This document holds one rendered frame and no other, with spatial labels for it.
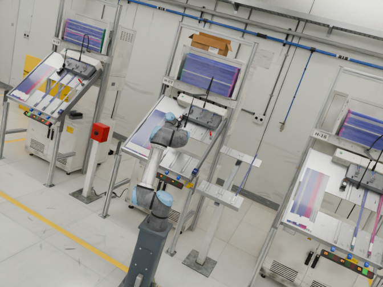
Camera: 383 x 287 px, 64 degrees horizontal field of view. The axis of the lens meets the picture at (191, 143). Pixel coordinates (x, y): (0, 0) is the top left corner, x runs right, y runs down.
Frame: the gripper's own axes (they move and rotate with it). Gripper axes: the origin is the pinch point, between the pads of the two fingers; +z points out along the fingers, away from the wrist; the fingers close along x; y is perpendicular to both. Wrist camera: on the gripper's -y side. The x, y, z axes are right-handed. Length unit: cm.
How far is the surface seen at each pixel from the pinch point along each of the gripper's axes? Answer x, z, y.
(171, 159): -7.8, -4.8, -23.3
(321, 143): -115, 16, 48
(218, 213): -61, 9, -45
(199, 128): -13.9, 5.0, 16.0
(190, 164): -24.5, -4.1, -20.6
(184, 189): -20, 32, -36
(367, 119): -137, -17, 64
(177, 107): 16.6, 8.0, 28.1
